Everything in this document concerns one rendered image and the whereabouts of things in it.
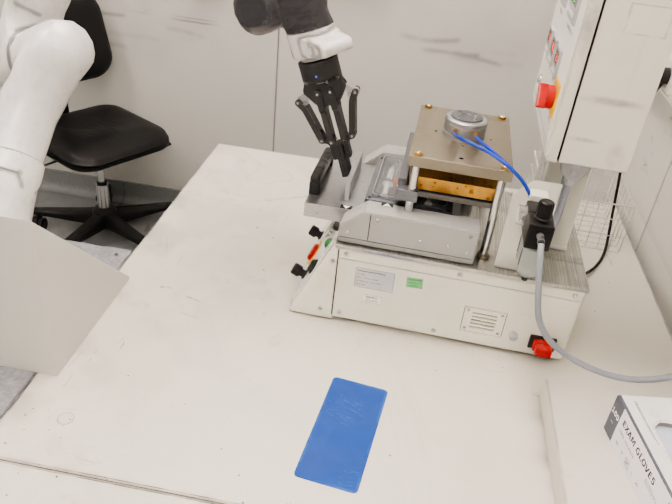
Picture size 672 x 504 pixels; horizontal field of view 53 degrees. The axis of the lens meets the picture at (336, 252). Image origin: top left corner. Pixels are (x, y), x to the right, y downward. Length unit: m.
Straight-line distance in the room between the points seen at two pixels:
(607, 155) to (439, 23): 1.64
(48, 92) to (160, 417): 0.59
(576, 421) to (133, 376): 0.75
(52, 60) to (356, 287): 0.66
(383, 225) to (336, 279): 0.15
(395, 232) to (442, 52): 1.59
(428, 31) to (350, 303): 1.60
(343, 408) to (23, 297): 0.54
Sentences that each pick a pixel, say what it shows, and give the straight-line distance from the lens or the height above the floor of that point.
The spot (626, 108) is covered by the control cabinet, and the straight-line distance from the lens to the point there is 1.14.
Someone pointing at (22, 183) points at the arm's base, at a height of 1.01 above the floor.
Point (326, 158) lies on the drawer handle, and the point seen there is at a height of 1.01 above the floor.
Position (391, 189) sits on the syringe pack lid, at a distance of 1.29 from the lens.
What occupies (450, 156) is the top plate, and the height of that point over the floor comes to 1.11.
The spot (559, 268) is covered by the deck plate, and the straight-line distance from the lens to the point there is 1.30.
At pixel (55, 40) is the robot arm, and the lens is 1.27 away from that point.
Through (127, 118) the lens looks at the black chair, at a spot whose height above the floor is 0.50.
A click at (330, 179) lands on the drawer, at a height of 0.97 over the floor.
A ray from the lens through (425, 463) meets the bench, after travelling 1.11.
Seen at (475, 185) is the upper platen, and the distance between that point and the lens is 1.23.
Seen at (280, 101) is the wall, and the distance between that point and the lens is 2.88.
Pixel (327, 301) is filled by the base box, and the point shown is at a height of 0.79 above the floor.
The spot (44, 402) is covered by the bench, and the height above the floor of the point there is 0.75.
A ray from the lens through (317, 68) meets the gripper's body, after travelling 1.26.
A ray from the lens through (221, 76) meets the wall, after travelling 2.91.
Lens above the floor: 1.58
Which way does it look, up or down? 32 degrees down
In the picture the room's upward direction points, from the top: 6 degrees clockwise
